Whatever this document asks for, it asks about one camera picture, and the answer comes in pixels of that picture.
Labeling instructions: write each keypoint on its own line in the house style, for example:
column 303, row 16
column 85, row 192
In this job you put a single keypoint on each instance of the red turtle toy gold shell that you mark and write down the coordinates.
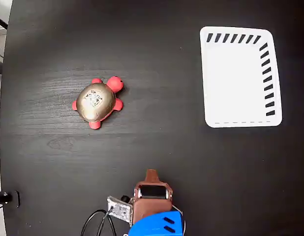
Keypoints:
column 95, row 101

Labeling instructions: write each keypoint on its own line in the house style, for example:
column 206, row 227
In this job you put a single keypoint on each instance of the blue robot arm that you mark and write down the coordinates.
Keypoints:
column 154, row 225

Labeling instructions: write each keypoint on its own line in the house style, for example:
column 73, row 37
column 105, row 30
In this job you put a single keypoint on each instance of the white rectangular tray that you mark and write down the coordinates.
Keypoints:
column 233, row 86

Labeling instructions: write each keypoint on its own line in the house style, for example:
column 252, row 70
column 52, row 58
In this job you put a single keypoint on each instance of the black table clamp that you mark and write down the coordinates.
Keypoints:
column 15, row 198

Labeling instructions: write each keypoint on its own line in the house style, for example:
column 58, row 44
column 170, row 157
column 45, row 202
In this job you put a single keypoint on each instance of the black bar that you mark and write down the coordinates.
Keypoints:
column 0, row 21

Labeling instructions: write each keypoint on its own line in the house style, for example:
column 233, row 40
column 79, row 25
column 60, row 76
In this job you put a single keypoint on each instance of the bare circuit board camera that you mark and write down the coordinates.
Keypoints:
column 120, row 210

